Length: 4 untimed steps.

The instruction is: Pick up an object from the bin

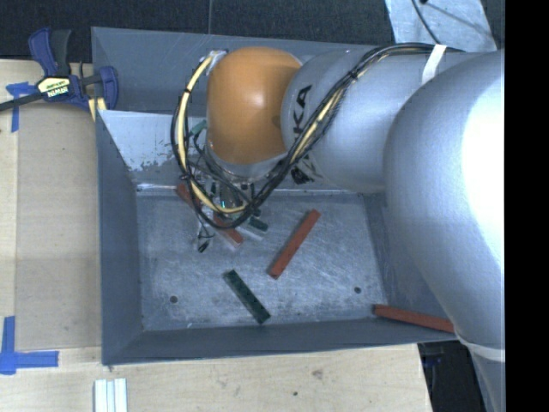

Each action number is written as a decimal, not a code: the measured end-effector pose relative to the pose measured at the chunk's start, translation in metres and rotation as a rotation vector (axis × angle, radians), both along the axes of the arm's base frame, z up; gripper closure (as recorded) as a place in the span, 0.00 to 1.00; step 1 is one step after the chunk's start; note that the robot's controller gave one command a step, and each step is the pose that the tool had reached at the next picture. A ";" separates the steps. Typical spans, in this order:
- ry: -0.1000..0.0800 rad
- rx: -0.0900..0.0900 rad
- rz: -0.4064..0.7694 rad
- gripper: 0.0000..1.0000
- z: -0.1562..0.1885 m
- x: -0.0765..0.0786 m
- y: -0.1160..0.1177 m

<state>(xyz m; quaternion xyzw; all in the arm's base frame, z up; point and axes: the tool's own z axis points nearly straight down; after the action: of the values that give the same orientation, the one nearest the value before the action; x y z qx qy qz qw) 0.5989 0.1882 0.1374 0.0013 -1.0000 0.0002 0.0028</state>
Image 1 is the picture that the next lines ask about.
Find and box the dark green flat block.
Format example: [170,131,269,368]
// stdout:
[221,269,272,325]

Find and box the flat pale wood board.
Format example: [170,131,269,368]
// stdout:
[15,62,104,352]

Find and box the grey metal bin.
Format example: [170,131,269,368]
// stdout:
[89,26,458,367]

